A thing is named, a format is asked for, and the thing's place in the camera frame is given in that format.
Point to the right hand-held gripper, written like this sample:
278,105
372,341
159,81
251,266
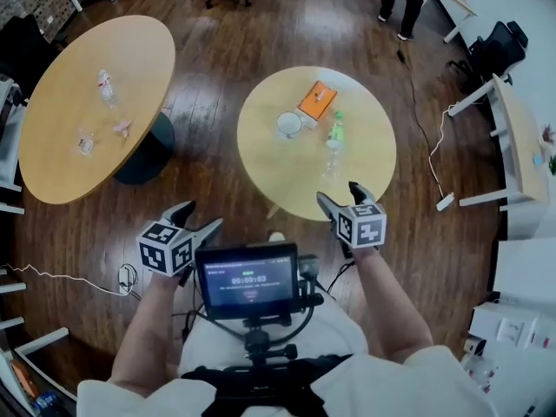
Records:
360,226

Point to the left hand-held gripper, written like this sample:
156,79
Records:
165,250

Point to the green label plastic bottle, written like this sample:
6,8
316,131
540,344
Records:
335,134

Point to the white cup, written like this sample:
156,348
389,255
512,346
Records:
289,124

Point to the orange box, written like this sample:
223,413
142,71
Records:
317,102

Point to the person's right forearm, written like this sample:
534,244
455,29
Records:
386,302

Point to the person's left forearm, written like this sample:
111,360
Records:
143,319

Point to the small round wooden table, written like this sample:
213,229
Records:
278,176

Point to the person's white shoe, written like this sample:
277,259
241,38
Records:
276,236

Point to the black monitor screen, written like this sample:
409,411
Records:
247,280

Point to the white power adapter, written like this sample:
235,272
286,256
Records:
127,276

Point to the pink wrapper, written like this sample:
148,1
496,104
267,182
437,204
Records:
122,127

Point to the clear glass cup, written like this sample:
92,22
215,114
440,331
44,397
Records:
86,142

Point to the red label plastic bottle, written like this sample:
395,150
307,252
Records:
106,89

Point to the black chest harness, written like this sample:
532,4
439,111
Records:
260,389

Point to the white shelf unit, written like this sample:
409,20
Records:
43,339

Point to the white cabinet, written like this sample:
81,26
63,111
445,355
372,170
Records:
521,276

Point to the person's white shirt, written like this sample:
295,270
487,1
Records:
391,389

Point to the large oval wooden table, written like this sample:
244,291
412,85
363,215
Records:
87,59

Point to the round blue object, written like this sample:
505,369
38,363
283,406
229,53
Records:
539,160

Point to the green potted plant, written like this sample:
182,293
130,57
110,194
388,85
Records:
552,167

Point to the red potted plant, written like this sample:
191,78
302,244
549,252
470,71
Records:
549,134

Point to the flat orange carton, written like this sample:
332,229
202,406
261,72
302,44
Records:
24,378

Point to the blue bottle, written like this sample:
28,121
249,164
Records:
47,401

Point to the black monitor mount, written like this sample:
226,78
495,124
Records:
260,341

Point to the white shelf frame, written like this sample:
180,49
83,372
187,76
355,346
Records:
11,209

